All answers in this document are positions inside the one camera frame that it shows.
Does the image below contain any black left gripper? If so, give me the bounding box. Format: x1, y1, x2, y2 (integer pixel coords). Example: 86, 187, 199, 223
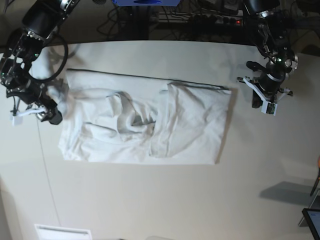
251, 86, 278, 109

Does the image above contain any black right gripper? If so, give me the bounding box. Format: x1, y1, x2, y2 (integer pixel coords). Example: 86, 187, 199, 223
35, 96, 63, 125

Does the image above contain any white T-shirt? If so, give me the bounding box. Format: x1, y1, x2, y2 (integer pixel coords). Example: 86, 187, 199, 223
48, 69, 232, 165

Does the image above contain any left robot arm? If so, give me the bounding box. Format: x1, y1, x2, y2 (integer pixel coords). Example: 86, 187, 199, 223
240, 0, 298, 115

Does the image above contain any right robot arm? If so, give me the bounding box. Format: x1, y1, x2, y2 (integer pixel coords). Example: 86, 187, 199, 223
0, 0, 79, 125

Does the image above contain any white paper sheet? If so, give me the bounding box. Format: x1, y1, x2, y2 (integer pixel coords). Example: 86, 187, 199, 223
34, 224, 93, 240

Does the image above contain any grey tablet stand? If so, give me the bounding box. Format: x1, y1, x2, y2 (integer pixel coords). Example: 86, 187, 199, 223
298, 188, 320, 227

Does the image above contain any black power strip red light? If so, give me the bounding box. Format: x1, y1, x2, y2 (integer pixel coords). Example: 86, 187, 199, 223
158, 12, 243, 27

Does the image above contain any blue box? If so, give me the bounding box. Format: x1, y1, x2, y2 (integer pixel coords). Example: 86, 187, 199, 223
112, 0, 180, 7

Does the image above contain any dark tablet screen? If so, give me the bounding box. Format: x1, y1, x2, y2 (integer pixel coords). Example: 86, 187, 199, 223
302, 208, 320, 240

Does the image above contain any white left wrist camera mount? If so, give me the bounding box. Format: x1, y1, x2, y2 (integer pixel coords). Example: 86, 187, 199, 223
237, 76, 294, 116

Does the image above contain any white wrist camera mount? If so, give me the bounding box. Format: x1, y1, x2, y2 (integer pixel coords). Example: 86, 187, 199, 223
237, 76, 294, 116
10, 107, 48, 126

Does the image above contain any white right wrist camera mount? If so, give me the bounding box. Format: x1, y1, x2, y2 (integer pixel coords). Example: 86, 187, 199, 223
10, 107, 48, 126

